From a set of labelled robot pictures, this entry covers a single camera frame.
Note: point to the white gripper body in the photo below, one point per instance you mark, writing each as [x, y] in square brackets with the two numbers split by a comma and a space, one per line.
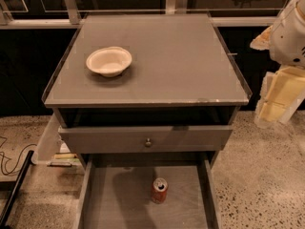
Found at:
[288, 38]

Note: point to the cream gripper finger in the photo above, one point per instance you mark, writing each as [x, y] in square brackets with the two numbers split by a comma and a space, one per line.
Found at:
[262, 41]
[281, 94]

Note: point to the red coke can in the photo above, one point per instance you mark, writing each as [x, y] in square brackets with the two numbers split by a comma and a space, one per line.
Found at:
[159, 190]

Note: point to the grey drawer cabinet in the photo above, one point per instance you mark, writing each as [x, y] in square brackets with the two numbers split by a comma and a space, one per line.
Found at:
[181, 75]

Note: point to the grey top drawer front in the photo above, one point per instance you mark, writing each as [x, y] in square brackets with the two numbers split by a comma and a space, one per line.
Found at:
[119, 140]

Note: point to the round brass drawer knob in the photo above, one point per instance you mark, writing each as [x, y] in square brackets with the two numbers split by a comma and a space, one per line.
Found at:
[148, 143]

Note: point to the open grey middle drawer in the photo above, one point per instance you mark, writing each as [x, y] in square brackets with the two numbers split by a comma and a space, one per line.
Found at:
[116, 193]

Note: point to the white paper bowl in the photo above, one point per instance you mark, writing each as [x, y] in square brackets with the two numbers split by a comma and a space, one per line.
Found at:
[109, 62]

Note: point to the clear plastic bin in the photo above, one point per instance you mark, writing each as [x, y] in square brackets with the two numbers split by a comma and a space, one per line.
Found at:
[51, 150]

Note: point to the black bar on floor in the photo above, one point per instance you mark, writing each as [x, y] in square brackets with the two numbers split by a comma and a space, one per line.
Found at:
[13, 188]

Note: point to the metal window rail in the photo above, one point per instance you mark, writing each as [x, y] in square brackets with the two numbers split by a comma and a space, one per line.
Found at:
[30, 14]

